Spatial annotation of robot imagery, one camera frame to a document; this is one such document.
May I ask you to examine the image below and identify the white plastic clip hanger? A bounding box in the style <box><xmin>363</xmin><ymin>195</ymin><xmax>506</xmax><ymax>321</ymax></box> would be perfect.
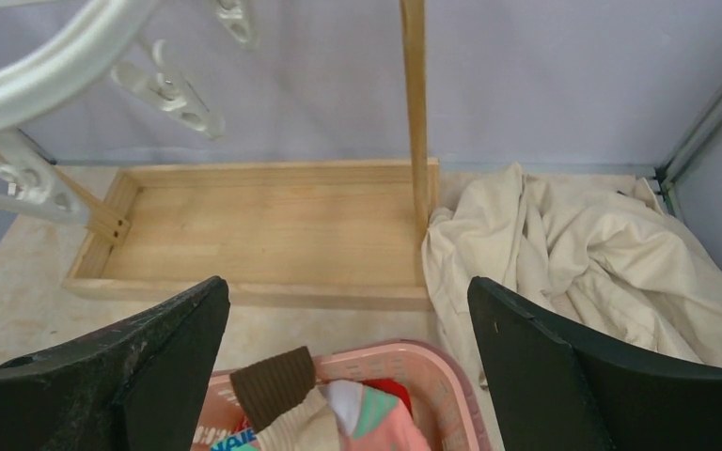
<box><xmin>0</xmin><ymin>1</ymin><xmax>226</xmax><ymax>232</ymax></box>

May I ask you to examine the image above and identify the beige brown sock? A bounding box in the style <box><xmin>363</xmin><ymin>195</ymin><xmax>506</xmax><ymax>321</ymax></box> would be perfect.
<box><xmin>229</xmin><ymin>346</ymin><xmax>341</xmax><ymax>450</ymax></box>

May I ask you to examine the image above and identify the red snowman face sock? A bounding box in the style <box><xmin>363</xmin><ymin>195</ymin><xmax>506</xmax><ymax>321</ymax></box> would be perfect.
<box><xmin>361</xmin><ymin>378</ymin><xmax>413</xmax><ymax>414</ymax></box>

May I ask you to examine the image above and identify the wooden drying rack frame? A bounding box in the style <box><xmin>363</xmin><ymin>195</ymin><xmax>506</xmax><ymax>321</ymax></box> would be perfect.
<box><xmin>22</xmin><ymin>1</ymin><xmax>439</xmax><ymax>311</ymax></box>

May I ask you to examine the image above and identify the pink plastic laundry basket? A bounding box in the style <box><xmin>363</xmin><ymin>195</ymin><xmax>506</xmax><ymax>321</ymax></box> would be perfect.
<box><xmin>191</xmin><ymin>340</ymin><xmax>495</xmax><ymax>450</ymax></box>

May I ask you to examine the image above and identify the pink sock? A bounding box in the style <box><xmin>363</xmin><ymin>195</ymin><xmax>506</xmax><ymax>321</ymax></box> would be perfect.
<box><xmin>208</xmin><ymin>380</ymin><xmax>433</xmax><ymax>451</ymax></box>

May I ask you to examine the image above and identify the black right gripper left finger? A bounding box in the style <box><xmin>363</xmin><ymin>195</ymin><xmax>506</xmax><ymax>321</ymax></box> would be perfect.
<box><xmin>0</xmin><ymin>276</ymin><xmax>230</xmax><ymax>450</ymax></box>

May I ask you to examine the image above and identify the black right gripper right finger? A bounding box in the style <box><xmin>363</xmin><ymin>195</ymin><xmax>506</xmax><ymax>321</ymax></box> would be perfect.
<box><xmin>467</xmin><ymin>277</ymin><xmax>722</xmax><ymax>450</ymax></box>

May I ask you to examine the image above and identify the beige crumpled cloth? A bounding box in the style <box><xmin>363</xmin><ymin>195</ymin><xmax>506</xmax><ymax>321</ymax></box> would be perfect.
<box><xmin>421</xmin><ymin>164</ymin><xmax>722</xmax><ymax>384</ymax></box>

